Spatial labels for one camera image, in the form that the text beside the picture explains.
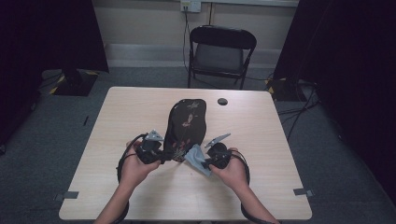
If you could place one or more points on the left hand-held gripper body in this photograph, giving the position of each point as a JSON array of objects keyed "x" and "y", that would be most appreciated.
[{"x": 149, "y": 149}]

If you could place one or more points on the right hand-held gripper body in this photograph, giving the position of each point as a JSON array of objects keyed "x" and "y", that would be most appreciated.
[{"x": 219, "y": 155}]

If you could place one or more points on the person's right hand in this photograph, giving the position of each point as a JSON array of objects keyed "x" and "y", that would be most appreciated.
[{"x": 232, "y": 174}]

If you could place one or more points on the person's left hand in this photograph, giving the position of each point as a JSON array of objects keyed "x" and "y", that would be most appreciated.
[{"x": 137, "y": 169}]

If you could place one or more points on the black table grommet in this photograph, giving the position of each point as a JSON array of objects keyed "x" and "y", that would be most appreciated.
[{"x": 222, "y": 101}]

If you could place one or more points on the small black floor item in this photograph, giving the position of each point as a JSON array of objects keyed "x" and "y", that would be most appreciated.
[{"x": 86, "y": 120}]

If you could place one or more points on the grey tape strip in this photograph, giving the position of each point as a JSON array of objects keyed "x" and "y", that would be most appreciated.
[
  {"x": 70, "y": 195},
  {"x": 302, "y": 192}
]

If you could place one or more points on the black stand base striped tape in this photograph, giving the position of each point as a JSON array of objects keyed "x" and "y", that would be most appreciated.
[
  {"x": 74, "y": 84},
  {"x": 281, "y": 90}
]

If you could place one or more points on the black folding chair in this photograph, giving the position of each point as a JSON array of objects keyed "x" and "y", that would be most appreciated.
[{"x": 219, "y": 56}]

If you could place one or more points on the black curtain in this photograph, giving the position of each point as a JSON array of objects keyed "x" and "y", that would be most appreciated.
[
  {"x": 46, "y": 37},
  {"x": 348, "y": 77}
]

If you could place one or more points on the white wall socket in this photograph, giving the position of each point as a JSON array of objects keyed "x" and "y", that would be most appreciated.
[{"x": 190, "y": 5}]

